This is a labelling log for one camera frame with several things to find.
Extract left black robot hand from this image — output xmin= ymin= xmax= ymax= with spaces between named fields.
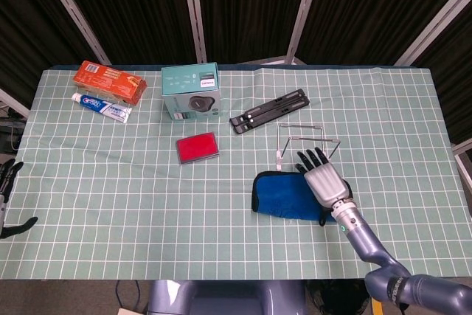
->
xmin=0 ymin=159 xmax=39 ymax=239

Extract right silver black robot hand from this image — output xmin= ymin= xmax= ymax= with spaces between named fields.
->
xmin=294 ymin=147 xmax=351 ymax=209

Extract dark blue cloth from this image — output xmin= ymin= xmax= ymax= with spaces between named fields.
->
xmin=251 ymin=170 xmax=354 ymax=226

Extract black folding laptop stand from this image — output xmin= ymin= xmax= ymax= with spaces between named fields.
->
xmin=229 ymin=88 xmax=310 ymax=135

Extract white blue toothpaste tube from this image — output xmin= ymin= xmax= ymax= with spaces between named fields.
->
xmin=71 ymin=92 xmax=133 ymax=124

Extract black bag on floor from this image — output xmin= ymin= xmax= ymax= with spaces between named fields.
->
xmin=305 ymin=280 xmax=372 ymax=315

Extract red pad in grey case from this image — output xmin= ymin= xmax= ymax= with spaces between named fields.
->
xmin=175 ymin=131 xmax=221 ymax=165

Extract orange cardboard carton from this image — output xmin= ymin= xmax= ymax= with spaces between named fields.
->
xmin=72 ymin=60 xmax=148 ymax=105

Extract green white checked tablecloth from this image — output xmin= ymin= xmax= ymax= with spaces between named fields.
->
xmin=0 ymin=66 xmax=472 ymax=281

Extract blue-grey robot torso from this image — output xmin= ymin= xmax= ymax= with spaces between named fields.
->
xmin=147 ymin=280 xmax=307 ymax=315

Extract teal speakerphone product box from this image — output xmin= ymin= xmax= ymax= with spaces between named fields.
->
xmin=161 ymin=63 xmax=223 ymax=122

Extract metal wire rack white feet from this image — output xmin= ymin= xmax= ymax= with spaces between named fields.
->
xmin=274 ymin=122 xmax=341 ymax=172

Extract white frame bar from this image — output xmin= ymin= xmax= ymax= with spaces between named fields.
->
xmin=0 ymin=88 xmax=31 ymax=120
xmin=452 ymin=141 xmax=472 ymax=187

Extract blue floor cable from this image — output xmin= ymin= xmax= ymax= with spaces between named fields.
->
xmin=114 ymin=280 xmax=142 ymax=308

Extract white slotted frame post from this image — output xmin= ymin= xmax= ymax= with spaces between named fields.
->
xmin=285 ymin=0 xmax=325 ymax=66
xmin=35 ymin=0 xmax=112 ymax=66
xmin=180 ymin=0 xmax=208 ymax=64
xmin=393 ymin=0 xmax=472 ymax=68

